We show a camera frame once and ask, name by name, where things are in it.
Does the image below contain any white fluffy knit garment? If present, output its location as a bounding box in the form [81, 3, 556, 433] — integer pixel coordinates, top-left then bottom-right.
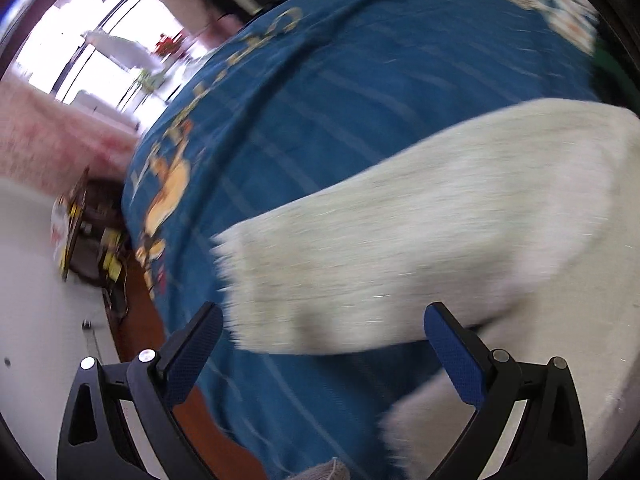
[214, 99, 639, 478]

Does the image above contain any dark cluttered bedside shelf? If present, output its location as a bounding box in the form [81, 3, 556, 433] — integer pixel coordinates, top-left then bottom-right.
[50, 169, 130, 320]

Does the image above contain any grey knit sleeve cuff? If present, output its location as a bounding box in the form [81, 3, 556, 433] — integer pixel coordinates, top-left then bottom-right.
[286, 457, 350, 480]

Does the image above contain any red flower plant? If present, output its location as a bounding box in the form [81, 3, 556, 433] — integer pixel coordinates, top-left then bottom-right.
[154, 32, 184, 58]

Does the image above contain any blue striped bed cover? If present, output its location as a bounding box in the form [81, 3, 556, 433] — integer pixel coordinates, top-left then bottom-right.
[122, 0, 594, 479]

